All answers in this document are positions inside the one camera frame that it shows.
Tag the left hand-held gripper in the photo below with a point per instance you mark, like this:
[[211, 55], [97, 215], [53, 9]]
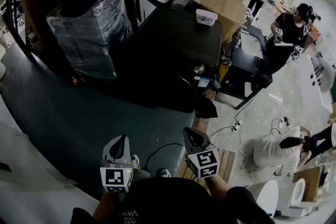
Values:
[[113, 179]]

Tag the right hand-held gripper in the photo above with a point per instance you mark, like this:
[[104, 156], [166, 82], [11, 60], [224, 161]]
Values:
[[207, 165]]

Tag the black round washing machine door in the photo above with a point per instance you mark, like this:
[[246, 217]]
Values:
[[181, 94]]

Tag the person's left forearm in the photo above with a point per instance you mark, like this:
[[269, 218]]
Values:
[[107, 204]]

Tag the person's right forearm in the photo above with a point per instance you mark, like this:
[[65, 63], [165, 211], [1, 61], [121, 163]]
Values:
[[218, 191]]

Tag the black washing machine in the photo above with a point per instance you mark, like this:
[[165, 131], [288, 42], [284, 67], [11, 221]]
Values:
[[178, 36]]

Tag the large cardboard box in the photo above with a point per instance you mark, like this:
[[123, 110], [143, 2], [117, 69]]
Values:
[[223, 8]]

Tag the brown wooden board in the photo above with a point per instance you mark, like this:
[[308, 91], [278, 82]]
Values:
[[200, 127]]

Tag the person's left white sneaker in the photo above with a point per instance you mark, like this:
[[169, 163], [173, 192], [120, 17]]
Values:
[[135, 161]]

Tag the person's white sneaker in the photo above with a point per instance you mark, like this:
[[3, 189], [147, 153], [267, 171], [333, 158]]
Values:
[[165, 173], [135, 161]]

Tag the black cloth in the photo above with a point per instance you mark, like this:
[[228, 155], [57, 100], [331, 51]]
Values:
[[206, 108]]

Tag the person's grey trousers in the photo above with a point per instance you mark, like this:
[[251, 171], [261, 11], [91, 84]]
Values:
[[140, 174]]

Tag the wooden slatted pallet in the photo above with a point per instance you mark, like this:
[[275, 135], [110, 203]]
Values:
[[225, 165]]

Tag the person's right white sneaker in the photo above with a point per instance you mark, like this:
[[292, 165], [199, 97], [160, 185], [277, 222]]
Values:
[[165, 173]]

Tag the white power strip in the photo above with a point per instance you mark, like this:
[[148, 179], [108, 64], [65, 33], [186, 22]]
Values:
[[282, 123], [237, 124]]

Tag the blue label sticker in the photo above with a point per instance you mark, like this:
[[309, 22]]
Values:
[[202, 82]]

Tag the person's black shirt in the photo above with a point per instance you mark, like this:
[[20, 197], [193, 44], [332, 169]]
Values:
[[170, 199]]

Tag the silver round control knob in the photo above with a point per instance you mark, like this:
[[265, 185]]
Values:
[[198, 69]]

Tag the yellow panel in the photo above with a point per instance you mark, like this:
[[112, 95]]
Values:
[[224, 73]]

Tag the black table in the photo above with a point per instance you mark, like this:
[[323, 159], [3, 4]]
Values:
[[249, 70]]

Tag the white round tub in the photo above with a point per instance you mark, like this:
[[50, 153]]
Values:
[[265, 199]]

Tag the grey board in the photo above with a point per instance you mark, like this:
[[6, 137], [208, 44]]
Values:
[[250, 43]]

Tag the white toilet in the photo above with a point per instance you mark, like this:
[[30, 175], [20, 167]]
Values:
[[298, 194]]

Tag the plastic-wrapped dark appliance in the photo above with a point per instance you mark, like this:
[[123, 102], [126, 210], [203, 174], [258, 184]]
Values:
[[89, 34]]

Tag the white plastic box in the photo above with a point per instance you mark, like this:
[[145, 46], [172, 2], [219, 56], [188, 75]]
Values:
[[206, 17]]

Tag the brown cardboard toilet box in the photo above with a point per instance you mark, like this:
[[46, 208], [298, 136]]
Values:
[[313, 181]]

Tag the white table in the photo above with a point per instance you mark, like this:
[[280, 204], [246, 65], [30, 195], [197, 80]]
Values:
[[319, 89]]

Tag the small white device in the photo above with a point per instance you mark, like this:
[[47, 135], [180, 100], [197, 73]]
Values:
[[181, 1]]

